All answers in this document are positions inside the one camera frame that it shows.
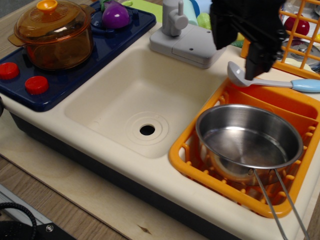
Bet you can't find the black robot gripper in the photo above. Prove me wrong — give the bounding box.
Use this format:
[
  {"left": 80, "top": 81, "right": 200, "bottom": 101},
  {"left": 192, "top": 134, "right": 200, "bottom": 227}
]
[{"left": 209, "top": 0, "right": 287, "bottom": 81}]

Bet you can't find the grey spoon with blue handle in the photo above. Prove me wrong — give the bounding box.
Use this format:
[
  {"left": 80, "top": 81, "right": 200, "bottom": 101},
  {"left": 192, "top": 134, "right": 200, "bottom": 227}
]
[{"left": 227, "top": 61, "right": 320, "bottom": 93}]

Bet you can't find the stainless steel pan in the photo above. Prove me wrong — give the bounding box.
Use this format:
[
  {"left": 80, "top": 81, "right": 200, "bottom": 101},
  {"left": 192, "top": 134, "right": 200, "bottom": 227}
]
[{"left": 195, "top": 104, "right": 310, "bottom": 240}]

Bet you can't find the grey toy faucet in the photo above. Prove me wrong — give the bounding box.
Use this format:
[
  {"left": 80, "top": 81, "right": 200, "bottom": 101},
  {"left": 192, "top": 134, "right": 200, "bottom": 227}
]
[{"left": 149, "top": 0, "right": 226, "bottom": 69}]

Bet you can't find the steel pot lid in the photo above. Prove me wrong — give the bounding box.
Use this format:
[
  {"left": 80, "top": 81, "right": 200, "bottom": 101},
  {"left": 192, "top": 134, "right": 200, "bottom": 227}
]
[{"left": 284, "top": 39, "right": 320, "bottom": 72}]

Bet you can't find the orange plastic grid basket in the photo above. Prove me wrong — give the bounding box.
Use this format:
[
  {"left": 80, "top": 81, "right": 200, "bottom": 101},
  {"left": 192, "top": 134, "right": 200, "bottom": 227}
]
[{"left": 239, "top": 0, "right": 320, "bottom": 81}]

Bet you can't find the teal toy cup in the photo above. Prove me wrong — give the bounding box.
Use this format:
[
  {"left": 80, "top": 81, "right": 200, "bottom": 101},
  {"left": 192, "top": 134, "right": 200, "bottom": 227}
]
[{"left": 183, "top": 0, "right": 200, "bottom": 26}]

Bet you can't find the red toy apple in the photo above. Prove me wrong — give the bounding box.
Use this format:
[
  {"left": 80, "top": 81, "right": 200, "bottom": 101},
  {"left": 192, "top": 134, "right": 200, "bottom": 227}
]
[{"left": 284, "top": 17, "right": 310, "bottom": 36}]

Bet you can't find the green cutting board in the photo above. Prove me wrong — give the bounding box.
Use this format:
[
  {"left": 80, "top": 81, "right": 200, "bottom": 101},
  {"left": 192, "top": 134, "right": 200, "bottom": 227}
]
[{"left": 122, "top": 0, "right": 163, "bottom": 22}]

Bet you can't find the purple toy eggplant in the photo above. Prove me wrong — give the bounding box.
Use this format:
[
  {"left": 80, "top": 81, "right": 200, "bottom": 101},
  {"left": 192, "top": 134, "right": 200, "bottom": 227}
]
[{"left": 100, "top": 0, "right": 131, "bottom": 29}]

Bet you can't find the cream toy kitchen sink unit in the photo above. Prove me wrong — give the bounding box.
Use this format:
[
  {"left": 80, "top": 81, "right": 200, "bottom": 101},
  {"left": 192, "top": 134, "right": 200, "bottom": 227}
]
[{"left": 0, "top": 23, "right": 320, "bottom": 240}]

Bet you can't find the orange plastic dish rack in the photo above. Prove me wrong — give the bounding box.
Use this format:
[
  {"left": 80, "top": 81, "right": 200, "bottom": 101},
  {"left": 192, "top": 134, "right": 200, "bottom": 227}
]
[{"left": 168, "top": 79, "right": 320, "bottom": 218}]

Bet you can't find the amber transparent pot with lid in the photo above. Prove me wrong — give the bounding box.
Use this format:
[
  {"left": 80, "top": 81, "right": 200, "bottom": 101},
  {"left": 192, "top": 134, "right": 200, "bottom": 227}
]
[{"left": 8, "top": 0, "right": 95, "bottom": 71}]

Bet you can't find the red stove knob right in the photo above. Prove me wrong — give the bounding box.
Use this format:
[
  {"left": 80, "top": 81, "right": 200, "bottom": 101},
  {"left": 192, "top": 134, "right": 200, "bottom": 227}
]
[{"left": 24, "top": 75, "right": 49, "bottom": 95}]

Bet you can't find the red stove knob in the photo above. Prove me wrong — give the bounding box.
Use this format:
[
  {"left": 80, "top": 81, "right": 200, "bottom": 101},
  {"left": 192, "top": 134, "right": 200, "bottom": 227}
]
[
  {"left": 24, "top": 75, "right": 49, "bottom": 95},
  {"left": 0, "top": 62, "right": 20, "bottom": 80}
]

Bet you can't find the dark blue toy stove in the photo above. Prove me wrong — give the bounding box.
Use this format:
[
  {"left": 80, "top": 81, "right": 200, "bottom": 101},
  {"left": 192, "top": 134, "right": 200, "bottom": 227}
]
[{"left": 0, "top": 1, "right": 157, "bottom": 112}]

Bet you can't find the red stove knob left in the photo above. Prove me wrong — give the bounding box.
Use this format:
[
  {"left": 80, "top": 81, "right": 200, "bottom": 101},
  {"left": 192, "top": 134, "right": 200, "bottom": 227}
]
[{"left": 0, "top": 62, "right": 20, "bottom": 80}]

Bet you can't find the black bracket with screw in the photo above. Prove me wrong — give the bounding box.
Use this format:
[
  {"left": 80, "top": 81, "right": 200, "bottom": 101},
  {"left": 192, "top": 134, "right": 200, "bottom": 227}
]
[{"left": 35, "top": 222, "right": 76, "bottom": 240}]

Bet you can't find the black braided cable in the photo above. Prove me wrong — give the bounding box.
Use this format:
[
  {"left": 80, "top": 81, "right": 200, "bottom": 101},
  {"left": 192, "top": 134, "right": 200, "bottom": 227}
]
[{"left": 0, "top": 201, "right": 39, "bottom": 240}]

